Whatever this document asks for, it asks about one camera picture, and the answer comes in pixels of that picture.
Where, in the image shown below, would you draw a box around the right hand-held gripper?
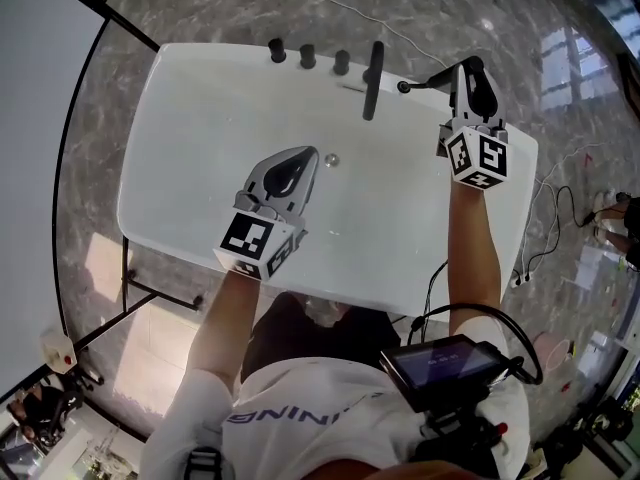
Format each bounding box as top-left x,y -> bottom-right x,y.
438,64 -> 512,191

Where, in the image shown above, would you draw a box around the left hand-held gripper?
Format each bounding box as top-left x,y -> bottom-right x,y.
213,145 -> 321,283

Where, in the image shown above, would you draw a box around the black handheld shower wand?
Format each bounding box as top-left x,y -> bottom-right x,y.
395,55 -> 485,96

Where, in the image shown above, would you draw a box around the person's right forearm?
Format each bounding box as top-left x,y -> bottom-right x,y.
446,181 -> 504,340

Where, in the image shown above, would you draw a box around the person's left forearm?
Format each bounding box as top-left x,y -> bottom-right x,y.
191,266 -> 262,385

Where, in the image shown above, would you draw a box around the white bathtub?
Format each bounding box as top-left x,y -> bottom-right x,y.
116,41 -> 540,328

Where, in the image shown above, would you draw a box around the black faucet spout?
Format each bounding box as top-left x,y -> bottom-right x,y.
361,40 -> 386,122

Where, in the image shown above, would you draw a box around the person's black shorts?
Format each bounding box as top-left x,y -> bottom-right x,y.
241,291 -> 402,385

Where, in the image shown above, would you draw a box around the person's white t-shirt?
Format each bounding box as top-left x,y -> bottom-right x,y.
141,316 -> 532,480

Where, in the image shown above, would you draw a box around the black chest monitor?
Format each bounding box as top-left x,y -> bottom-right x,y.
378,333 -> 507,413

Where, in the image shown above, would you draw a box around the whiteboard on black stand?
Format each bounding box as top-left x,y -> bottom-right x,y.
0,0 -> 206,409

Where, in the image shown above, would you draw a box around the pink basin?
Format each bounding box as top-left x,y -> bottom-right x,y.
532,331 -> 577,373

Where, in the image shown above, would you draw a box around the white box with red button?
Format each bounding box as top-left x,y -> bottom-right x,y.
39,331 -> 77,374

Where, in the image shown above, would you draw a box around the black floor cable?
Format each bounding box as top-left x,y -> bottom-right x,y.
553,184 -> 627,230

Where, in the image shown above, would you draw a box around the white floor cable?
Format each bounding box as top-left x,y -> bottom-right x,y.
253,0 -> 455,70

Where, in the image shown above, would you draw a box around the black monitor cable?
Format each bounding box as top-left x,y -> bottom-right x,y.
406,302 -> 545,387

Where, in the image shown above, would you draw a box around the black strap buckle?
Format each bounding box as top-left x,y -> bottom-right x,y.
184,446 -> 224,480

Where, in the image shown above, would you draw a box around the black monitor mount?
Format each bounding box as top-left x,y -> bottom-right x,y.
413,401 -> 512,480

